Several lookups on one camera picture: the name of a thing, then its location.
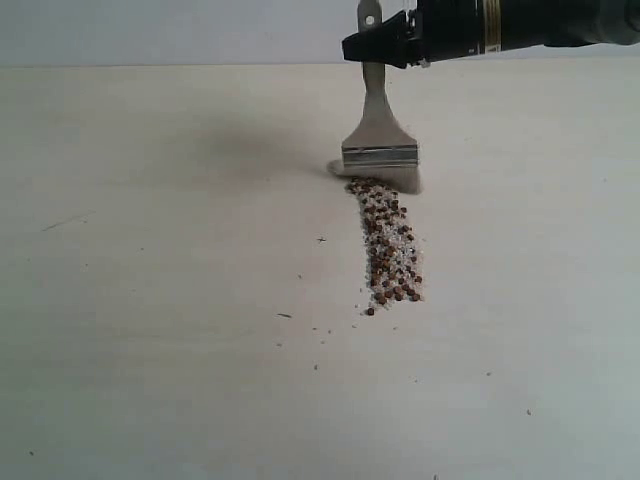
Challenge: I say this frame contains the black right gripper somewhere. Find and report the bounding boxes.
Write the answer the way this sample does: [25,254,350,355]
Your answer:
[341,0,480,69]

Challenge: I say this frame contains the scattered rice and brown pellets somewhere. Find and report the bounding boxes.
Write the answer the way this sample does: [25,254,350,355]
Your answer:
[346,177,425,316]

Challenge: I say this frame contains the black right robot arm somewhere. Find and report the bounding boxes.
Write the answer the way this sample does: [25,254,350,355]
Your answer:
[342,0,639,69]

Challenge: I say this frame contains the white paint brush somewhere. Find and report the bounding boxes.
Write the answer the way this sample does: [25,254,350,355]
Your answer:
[327,0,425,195]

